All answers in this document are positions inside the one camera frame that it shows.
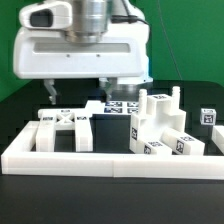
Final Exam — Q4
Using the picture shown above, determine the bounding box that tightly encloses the white tag sheet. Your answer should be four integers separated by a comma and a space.
85, 100, 138, 115

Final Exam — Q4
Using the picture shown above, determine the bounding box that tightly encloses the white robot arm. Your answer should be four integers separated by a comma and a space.
13, 0, 152, 102

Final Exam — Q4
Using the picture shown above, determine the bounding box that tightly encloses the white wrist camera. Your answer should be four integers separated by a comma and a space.
19, 0, 72, 30

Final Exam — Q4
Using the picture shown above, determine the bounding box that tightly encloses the white U-shaped fence frame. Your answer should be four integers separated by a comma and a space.
1, 121, 224, 180

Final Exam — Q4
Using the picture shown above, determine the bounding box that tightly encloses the white chair back part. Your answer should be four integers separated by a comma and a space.
35, 99, 108, 153

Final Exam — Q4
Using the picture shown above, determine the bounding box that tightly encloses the white chair seat part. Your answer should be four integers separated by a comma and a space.
129, 86, 186, 154

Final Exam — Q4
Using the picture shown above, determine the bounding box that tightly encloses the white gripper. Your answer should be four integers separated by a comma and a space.
13, 23, 149, 105

